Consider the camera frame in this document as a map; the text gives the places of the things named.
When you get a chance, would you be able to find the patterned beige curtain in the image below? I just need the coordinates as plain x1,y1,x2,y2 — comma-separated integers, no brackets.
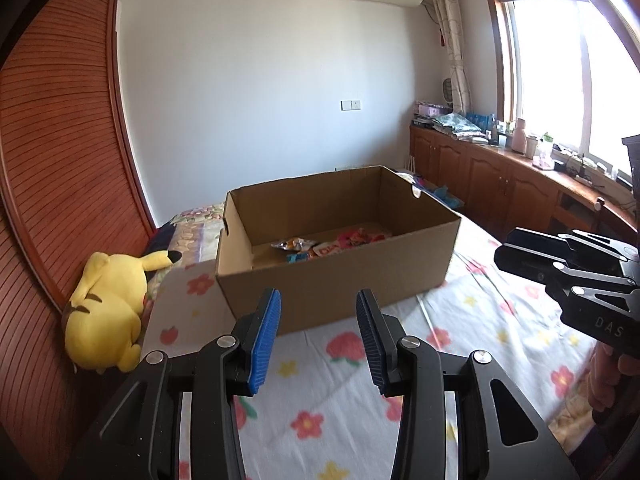
424,0,473,116

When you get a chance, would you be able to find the floral white bed sheet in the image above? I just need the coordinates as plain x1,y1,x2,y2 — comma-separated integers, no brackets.
140,202,601,480

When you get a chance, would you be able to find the person's right hand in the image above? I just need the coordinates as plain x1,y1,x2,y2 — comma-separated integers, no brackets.
587,342,640,411

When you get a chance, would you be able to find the yellow plush toy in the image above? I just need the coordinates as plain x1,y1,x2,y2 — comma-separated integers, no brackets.
62,249,183,375

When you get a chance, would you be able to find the wooden framed window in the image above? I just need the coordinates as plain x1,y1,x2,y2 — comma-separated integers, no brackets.
479,0,640,171

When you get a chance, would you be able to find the brown slatted wooden wardrobe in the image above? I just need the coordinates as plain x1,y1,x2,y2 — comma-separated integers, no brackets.
0,0,156,461

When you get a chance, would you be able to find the red and white snack packet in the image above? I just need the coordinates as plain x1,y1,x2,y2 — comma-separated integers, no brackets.
310,241,346,259

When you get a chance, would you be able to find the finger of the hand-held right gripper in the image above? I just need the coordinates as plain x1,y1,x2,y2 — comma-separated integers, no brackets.
494,244,639,302
505,227,640,264

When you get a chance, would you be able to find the blue crumpled cloth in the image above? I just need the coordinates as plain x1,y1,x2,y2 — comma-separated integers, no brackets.
417,180,466,211

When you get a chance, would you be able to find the silver snack packet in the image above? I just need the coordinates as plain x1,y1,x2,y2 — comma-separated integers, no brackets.
271,236,316,253

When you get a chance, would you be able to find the long brown wooden cabinet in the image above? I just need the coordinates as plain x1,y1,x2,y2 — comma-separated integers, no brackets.
409,125,640,261

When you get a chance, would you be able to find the pink flat box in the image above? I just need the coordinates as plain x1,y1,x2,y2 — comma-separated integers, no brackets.
414,101,451,118

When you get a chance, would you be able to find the brown cardboard box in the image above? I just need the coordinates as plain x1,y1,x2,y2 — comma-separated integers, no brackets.
215,165,462,337

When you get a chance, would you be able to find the patterned folded cloth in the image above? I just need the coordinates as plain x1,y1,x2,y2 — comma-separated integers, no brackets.
432,112,488,138

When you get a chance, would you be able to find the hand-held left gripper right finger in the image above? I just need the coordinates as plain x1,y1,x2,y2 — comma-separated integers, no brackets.
356,288,568,480

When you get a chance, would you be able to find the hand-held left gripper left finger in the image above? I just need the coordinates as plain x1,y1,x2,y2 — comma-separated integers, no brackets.
75,287,282,480

